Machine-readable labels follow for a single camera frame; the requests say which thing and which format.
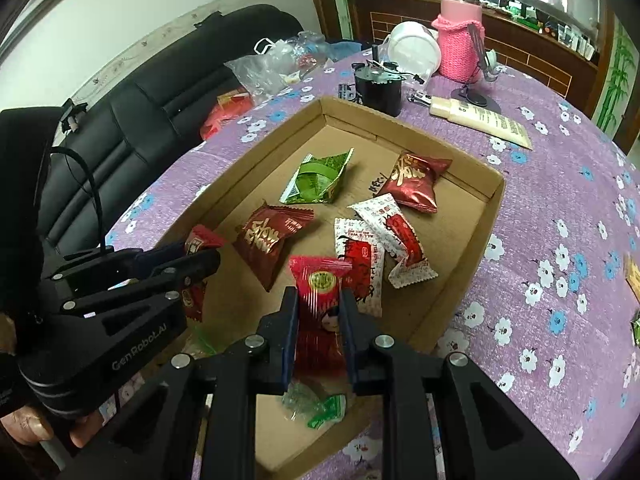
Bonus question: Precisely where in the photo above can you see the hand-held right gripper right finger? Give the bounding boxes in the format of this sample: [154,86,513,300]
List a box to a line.
[340,290,581,480]

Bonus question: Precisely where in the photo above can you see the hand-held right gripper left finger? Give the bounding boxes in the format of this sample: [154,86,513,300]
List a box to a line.
[60,286,301,480]

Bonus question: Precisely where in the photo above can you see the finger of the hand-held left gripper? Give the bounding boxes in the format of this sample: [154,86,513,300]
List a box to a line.
[62,249,221,318]
[42,242,187,291]

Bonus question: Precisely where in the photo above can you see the red packet green round label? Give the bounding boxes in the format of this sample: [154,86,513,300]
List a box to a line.
[289,255,353,391]
[182,225,226,323]

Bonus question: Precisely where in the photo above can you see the dark red gold-print packet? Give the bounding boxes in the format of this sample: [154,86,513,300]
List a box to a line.
[380,151,453,215]
[232,201,315,292]

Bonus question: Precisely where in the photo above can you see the white and red snack packet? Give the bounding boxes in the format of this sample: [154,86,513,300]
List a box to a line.
[348,194,438,289]
[334,217,385,318]

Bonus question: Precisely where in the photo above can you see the green snack packet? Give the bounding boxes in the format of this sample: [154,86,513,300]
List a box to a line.
[279,148,355,206]

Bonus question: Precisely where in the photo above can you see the brown cardboard box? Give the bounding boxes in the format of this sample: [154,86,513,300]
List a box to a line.
[150,96,506,476]

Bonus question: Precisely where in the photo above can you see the person's left hand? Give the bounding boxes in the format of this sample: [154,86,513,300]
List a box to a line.
[0,310,108,453]

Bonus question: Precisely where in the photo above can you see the black leather sofa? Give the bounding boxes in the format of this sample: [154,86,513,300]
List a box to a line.
[37,4,306,251]

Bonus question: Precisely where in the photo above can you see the red plastic bag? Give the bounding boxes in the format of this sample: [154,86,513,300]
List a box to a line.
[200,89,256,142]

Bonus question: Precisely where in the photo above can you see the clear plastic bag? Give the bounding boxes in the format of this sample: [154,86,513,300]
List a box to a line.
[224,30,336,107]

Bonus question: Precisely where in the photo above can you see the black cylindrical motor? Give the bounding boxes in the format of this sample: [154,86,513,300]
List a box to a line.
[352,46,426,117]

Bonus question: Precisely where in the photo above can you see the purple floral tablecloth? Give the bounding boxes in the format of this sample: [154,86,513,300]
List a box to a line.
[100,50,640,480]

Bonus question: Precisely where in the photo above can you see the blue plastic bag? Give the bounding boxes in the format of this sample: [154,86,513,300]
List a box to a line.
[327,40,364,62]

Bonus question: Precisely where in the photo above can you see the cream lotion tube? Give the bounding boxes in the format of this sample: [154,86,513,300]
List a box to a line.
[429,95,533,150]

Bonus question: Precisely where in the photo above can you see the black phone stand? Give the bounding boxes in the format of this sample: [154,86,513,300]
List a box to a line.
[450,25,503,112]

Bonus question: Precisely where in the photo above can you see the white plastic bowl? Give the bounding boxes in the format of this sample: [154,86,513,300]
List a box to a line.
[387,21,442,78]

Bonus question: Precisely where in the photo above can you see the pink knit-covered jar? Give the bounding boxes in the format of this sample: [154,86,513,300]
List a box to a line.
[432,0,488,83]

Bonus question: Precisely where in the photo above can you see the wooden cabinet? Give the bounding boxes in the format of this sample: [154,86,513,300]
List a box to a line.
[345,0,601,106]

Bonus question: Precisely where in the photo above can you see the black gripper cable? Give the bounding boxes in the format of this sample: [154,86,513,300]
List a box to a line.
[47,147,103,256]

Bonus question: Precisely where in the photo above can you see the green bamboo wall sticker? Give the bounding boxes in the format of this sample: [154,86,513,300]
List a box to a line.
[597,30,638,133]

